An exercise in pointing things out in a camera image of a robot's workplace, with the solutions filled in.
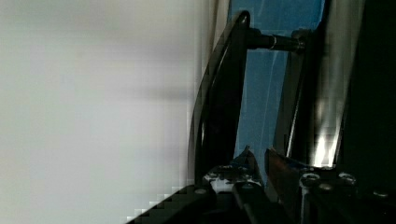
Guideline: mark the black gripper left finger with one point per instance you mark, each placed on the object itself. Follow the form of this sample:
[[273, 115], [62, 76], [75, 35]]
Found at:
[[242, 169]]

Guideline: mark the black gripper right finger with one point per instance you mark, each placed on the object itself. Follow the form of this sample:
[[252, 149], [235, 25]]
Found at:
[[284, 174]]

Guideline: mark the black toaster oven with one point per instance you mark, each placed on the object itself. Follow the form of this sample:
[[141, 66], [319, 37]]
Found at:
[[313, 80]]

